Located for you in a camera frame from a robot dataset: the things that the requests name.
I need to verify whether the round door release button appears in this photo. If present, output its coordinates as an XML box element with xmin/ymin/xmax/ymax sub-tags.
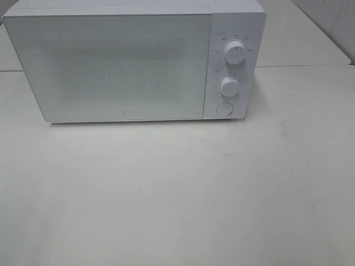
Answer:
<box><xmin>216</xmin><ymin>103</ymin><xmax>234</xmax><ymax>116</ymax></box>

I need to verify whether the white timer knob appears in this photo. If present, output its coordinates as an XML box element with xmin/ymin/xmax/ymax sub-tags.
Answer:
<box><xmin>220</xmin><ymin>77</ymin><xmax>240</xmax><ymax>97</ymax></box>

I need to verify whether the white microwave door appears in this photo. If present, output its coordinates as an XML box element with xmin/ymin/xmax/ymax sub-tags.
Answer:
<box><xmin>4</xmin><ymin>14</ymin><xmax>210</xmax><ymax>122</ymax></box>

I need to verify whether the upper white power knob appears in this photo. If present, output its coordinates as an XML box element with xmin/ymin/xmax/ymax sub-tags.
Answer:
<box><xmin>224</xmin><ymin>40</ymin><xmax>246</xmax><ymax>65</ymax></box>

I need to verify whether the white microwave oven body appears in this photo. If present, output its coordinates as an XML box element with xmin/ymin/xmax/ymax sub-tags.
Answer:
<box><xmin>2</xmin><ymin>1</ymin><xmax>266</xmax><ymax>122</ymax></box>

